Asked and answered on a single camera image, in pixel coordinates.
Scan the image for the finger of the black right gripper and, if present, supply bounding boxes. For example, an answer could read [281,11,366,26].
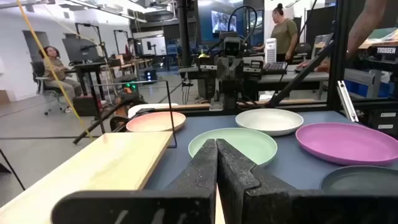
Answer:
[229,58,245,79]
[216,58,231,79]

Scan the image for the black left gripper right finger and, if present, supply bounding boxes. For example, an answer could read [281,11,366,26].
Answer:
[216,139,296,224]

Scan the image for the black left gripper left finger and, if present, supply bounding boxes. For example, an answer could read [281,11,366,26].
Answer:
[164,139,218,191]

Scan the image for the mint green plate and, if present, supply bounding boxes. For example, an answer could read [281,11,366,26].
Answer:
[188,127,278,167]

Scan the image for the cream white plate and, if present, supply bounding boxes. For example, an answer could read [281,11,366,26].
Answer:
[235,108,304,137]

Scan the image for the salmon pink plate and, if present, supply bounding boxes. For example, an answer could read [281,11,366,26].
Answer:
[126,111,187,133]

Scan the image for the purple plate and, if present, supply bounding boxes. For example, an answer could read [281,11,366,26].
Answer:
[295,122,398,166]

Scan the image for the dark grey plate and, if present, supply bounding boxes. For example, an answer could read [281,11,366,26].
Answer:
[320,165,398,192]

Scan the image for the white tower device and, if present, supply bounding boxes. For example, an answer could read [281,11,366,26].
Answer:
[264,37,277,65]

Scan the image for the black keyboard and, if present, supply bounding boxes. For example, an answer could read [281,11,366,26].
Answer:
[263,61,289,75]

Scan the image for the grey desk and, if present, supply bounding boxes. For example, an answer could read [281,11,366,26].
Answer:
[257,70,330,85]

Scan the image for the person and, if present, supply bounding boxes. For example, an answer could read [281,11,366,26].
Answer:
[253,2,299,63]
[39,45,83,113]

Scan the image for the device with green lights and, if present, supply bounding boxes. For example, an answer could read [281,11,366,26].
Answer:
[124,81,139,93]

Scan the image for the person's hand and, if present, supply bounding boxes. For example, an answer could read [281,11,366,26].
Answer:
[297,57,330,73]

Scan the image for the black metal dish rack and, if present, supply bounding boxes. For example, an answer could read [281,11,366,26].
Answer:
[0,80,178,224]

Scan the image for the black standing desk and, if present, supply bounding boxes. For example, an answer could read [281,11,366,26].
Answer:
[73,60,108,100]

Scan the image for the black monitor on stand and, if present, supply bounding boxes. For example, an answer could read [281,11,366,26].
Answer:
[62,37,105,63]

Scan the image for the blue storage bin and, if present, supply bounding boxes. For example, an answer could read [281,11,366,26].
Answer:
[344,79,394,99]

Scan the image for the black case with white labels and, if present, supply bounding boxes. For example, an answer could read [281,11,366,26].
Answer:
[368,108,398,138]

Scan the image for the black office chair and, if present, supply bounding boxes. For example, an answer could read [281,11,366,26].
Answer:
[30,61,68,116]

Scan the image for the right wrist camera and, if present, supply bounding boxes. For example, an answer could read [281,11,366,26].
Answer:
[223,36,241,57]

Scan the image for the wall display screen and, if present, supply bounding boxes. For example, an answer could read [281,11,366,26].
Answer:
[211,10,238,34]

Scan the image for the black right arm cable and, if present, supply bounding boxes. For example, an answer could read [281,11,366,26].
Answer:
[228,5,259,44]

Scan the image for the silver aluminium bracket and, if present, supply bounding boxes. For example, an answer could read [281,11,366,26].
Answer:
[337,80,360,123]

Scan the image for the yellow hanging cable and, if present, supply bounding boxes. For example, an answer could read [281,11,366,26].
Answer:
[16,0,93,139]

